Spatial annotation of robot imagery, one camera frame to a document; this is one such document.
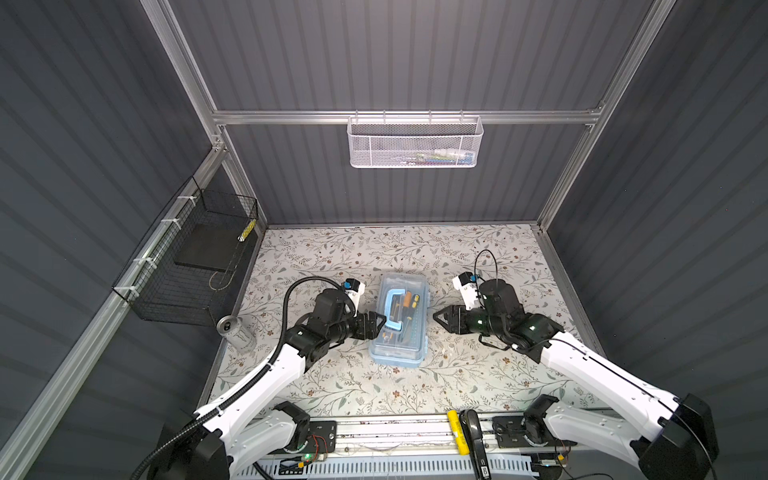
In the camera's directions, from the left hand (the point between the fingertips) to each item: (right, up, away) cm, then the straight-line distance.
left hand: (376, 318), depth 80 cm
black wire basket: (-49, +10, -14) cm, 52 cm away
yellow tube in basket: (-36, +24, +2) cm, 43 cm away
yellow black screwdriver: (+12, +4, +9) cm, 15 cm away
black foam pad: (-42, +20, -4) cm, 46 cm away
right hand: (+17, +1, -4) cm, 18 cm away
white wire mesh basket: (+14, +65, +44) cm, 79 cm away
